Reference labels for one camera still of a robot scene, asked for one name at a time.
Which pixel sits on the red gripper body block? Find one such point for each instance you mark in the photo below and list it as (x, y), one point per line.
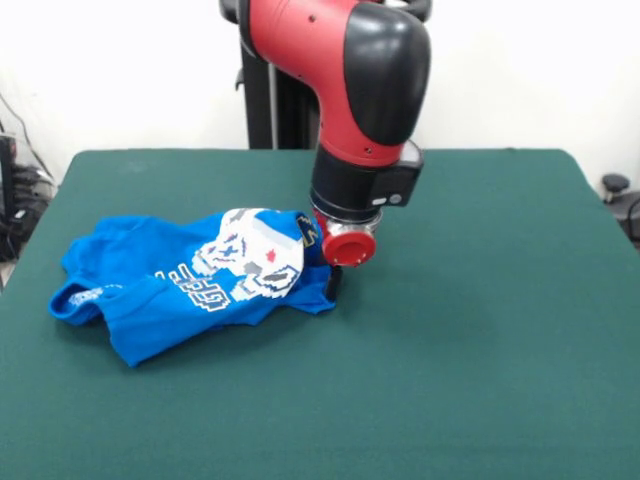
(350, 247)

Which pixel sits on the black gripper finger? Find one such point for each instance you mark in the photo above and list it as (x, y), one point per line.
(334, 282)

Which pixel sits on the blue printed t-shirt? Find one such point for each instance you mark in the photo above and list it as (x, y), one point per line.
(150, 320)

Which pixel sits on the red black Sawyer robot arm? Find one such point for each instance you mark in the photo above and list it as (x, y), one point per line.
(360, 100)

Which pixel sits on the dark green table cloth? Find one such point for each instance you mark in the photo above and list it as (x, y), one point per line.
(450, 350)

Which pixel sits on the black electronics box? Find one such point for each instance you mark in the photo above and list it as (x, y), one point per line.
(6, 175)

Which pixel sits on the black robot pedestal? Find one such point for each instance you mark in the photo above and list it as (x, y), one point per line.
(280, 100)

